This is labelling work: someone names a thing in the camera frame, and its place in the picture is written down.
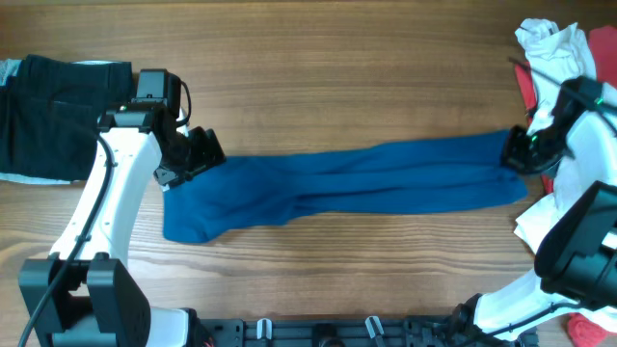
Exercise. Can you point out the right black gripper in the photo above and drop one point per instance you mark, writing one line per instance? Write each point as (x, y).
(519, 150)

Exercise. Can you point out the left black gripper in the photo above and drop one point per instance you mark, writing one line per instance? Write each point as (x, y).
(201, 154)

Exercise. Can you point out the blue t-shirt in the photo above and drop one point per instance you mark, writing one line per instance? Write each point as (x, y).
(410, 177)

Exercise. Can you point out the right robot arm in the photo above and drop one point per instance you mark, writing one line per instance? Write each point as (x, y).
(573, 270)

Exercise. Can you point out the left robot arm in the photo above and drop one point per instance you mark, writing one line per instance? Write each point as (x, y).
(82, 294)

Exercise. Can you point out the white shirt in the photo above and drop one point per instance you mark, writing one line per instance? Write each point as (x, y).
(560, 54)

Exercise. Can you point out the folded black garment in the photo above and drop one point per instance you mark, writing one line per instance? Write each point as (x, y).
(49, 114)

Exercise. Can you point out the red garment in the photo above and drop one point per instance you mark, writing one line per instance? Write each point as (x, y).
(581, 331)

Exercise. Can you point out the folded light grey garment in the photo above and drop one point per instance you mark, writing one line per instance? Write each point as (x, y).
(9, 68)

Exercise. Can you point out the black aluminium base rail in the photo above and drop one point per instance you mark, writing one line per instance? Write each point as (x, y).
(413, 331)

